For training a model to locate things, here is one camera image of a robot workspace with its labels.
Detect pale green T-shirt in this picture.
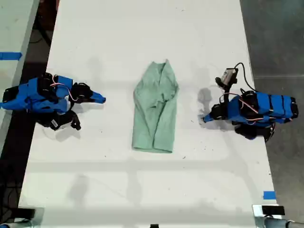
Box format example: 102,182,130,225
131,58,180,154

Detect long blue tape strip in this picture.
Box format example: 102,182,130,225
0,52,23,60

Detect short blue tape piece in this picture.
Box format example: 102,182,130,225
263,190,277,200

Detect small black box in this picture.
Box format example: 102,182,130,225
17,207,36,218
261,206,285,216

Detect grey pipe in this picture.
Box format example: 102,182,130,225
263,217,304,228

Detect black camera box, silver face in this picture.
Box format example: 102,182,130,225
215,68,238,90

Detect black camera box, white label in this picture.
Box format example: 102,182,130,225
45,111,82,132

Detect black camera cable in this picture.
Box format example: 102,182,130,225
234,62,257,93

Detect metal table clamp bracket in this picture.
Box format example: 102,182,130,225
252,204,286,228
26,207,45,228

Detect black floor cables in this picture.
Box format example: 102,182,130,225
0,181,21,216

